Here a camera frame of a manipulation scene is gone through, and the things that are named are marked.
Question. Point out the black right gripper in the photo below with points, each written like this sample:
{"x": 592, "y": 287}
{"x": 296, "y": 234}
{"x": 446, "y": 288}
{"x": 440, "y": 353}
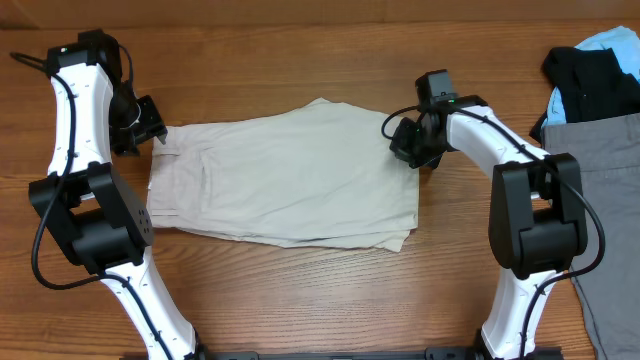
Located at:
{"x": 403, "y": 149}

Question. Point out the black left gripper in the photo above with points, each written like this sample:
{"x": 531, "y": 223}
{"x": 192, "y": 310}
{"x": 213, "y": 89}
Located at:
{"x": 154, "y": 126}

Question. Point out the beige shorts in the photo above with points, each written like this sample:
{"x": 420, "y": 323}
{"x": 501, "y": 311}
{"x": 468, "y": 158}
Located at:
{"x": 320, "y": 175}

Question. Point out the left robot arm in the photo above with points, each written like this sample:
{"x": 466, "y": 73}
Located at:
{"x": 95, "y": 217}

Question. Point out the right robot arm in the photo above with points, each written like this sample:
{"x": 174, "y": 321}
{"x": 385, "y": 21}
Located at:
{"x": 537, "y": 222}

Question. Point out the black garment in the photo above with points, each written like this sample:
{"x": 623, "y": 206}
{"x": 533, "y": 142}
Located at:
{"x": 591, "y": 84}

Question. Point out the grey shorts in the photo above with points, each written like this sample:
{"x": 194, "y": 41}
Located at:
{"x": 608, "y": 154}

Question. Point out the light blue garment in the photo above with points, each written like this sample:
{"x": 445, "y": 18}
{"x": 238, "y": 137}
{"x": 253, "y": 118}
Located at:
{"x": 623, "y": 41}

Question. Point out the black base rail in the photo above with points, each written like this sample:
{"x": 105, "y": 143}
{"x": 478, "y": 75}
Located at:
{"x": 340, "y": 355}

